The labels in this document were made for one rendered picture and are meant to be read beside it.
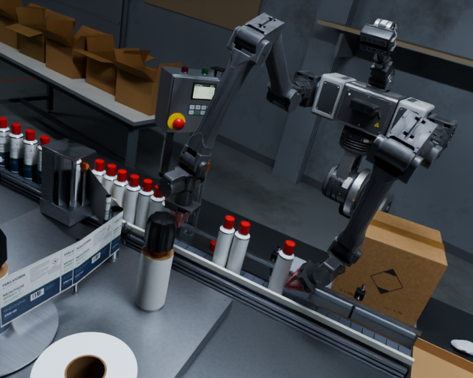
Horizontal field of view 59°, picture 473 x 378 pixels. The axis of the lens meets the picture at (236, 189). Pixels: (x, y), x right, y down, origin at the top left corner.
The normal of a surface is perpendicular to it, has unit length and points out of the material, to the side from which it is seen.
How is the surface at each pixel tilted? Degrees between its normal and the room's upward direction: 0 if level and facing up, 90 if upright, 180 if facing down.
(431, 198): 90
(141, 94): 90
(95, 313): 0
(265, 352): 0
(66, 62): 90
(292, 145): 90
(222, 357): 0
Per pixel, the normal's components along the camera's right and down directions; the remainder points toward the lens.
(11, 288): 0.84, 0.40
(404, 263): -0.32, 0.36
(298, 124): -0.58, 0.25
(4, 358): 0.21, -0.87
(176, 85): 0.49, 0.49
